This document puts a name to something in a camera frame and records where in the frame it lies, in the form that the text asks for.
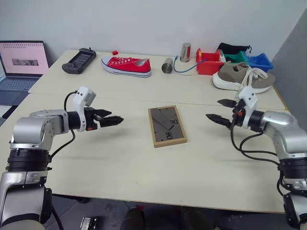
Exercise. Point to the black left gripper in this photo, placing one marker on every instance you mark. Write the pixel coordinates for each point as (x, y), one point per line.
(91, 119)

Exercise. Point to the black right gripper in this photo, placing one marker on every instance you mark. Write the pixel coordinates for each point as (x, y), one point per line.
(239, 113)

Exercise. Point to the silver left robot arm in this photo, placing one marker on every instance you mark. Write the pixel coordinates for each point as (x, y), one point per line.
(26, 129)

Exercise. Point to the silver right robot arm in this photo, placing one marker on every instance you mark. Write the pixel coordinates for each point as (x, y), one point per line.
(280, 129)

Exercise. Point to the laptop with pink screen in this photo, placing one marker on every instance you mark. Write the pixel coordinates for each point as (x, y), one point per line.
(22, 57)

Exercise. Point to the beige sneaker with white laces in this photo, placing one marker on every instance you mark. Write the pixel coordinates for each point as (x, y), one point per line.
(235, 76)

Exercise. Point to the red plastic bin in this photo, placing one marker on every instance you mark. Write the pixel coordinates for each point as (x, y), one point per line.
(208, 65)

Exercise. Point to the red canvas sneaker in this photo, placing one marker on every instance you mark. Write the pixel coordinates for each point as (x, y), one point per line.
(127, 67)

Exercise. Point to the green plastic bin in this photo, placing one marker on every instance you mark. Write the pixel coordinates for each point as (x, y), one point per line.
(236, 58)

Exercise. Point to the blue plastic bin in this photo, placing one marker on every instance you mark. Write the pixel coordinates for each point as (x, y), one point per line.
(260, 62)

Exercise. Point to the dark grey handheld game console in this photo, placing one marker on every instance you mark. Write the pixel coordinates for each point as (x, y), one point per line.
(79, 60)

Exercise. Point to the small red block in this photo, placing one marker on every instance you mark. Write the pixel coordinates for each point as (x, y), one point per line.
(115, 53)

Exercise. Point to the tall steel cup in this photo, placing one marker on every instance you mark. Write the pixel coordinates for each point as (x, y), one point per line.
(185, 52)

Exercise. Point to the short steel cup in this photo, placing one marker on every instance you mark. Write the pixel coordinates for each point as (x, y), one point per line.
(167, 65)

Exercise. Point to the grey partition panel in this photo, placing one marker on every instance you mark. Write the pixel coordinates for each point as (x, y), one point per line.
(291, 60)

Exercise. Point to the dark rounded shape under table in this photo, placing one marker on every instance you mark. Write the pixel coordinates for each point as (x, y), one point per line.
(132, 219)

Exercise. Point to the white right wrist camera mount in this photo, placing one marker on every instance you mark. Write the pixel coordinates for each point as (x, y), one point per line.
(249, 98)

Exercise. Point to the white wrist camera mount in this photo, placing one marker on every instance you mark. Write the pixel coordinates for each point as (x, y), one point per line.
(249, 98)
(81, 95)

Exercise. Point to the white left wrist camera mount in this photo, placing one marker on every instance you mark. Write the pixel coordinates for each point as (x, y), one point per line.
(81, 95)

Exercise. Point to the wooden picture frame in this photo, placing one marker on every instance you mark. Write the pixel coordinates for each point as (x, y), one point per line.
(167, 127)

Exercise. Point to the metal bracket under table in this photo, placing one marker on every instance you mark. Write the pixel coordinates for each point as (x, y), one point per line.
(90, 223)

